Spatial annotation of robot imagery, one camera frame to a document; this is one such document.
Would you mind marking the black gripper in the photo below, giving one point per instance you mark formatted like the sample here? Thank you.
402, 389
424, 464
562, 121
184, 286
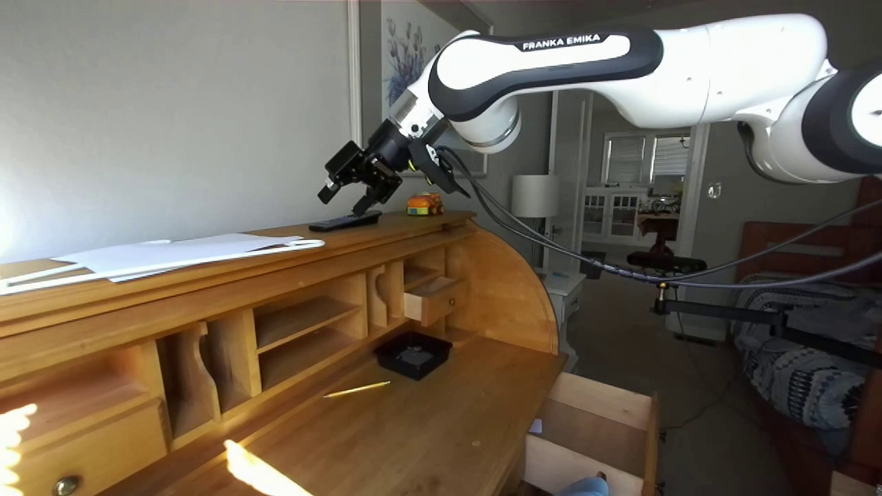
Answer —
389, 154

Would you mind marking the white paper sheet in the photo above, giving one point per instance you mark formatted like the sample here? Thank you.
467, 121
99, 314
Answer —
184, 249

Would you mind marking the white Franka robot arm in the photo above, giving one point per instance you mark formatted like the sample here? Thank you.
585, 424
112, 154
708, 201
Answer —
717, 74

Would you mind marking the white glass door cabinet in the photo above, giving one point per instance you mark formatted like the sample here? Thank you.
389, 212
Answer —
613, 216

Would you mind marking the framed blue flower picture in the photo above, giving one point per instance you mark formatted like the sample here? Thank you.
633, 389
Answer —
403, 45

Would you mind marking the small inner desk drawer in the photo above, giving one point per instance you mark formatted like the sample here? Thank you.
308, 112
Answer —
432, 298

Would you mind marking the black plastic tray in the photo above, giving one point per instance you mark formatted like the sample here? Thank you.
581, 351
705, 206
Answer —
414, 358

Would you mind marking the yellow pencil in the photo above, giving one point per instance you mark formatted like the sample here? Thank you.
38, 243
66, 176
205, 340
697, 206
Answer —
360, 389

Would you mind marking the wooden roll-top desk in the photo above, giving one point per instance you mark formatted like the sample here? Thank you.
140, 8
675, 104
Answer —
414, 432

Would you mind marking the large open wooden drawer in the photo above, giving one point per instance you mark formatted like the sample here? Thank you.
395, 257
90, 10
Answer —
596, 429

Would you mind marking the light blue cloth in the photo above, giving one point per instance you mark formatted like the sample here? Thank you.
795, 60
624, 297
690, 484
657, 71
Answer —
585, 484

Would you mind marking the desk drawer with metal knob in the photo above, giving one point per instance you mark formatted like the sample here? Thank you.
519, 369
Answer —
93, 450

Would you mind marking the black metal bar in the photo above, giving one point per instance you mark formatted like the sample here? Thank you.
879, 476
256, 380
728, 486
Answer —
782, 323

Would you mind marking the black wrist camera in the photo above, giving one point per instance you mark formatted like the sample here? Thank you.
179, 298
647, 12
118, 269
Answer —
435, 166

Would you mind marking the black tripod camera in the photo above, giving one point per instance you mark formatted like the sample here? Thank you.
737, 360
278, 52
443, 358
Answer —
666, 264

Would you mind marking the wall light switch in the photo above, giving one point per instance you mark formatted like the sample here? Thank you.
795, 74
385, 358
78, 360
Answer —
715, 192

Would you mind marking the brown wooden bed frame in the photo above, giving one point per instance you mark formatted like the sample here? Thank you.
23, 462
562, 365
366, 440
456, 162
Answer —
789, 242

